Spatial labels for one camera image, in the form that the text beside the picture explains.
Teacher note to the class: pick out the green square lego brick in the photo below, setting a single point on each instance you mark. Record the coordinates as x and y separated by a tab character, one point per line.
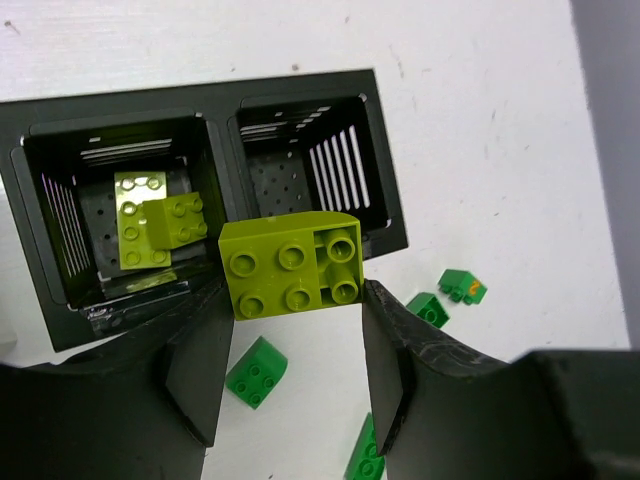
257	373

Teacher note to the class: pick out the lime rounded lego brick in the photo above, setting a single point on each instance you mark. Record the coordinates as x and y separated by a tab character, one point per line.
292	263

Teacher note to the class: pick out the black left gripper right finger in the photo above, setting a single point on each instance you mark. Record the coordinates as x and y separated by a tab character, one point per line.
443	410

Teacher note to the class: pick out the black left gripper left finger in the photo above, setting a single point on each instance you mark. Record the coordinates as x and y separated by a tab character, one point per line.
142	406

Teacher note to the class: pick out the lime lego by black container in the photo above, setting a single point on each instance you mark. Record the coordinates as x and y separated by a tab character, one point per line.
175	221

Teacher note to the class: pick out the lime flat lego plate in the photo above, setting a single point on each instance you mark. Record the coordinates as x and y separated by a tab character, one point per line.
131	190

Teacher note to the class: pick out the green long lego brick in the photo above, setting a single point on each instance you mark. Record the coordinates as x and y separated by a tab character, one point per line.
365	463

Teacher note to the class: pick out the black two-compartment container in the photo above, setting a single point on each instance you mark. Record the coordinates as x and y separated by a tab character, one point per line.
251	149

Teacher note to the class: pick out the green lego pair with yellow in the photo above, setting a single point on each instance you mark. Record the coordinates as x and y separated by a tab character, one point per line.
456	286

